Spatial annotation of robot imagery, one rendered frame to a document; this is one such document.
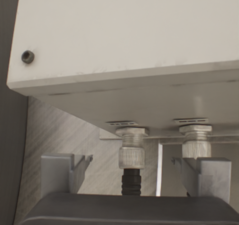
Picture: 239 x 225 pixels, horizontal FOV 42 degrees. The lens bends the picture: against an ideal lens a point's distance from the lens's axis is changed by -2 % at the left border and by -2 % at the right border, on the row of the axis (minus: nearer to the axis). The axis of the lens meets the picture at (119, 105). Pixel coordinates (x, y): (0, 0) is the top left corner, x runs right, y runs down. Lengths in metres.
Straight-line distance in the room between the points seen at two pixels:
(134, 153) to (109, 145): 0.05
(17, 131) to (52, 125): 0.03
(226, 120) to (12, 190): 0.16
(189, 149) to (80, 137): 0.09
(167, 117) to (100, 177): 0.09
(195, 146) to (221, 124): 0.02
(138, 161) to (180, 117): 0.04
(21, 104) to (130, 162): 0.11
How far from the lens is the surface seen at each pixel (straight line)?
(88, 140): 0.23
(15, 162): 0.25
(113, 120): 0.16
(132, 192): 0.18
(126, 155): 0.17
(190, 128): 0.17
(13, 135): 0.25
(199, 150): 0.17
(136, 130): 0.18
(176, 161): 0.17
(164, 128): 0.18
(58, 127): 0.24
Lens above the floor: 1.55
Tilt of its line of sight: 4 degrees down
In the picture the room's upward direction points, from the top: 46 degrees clockwise
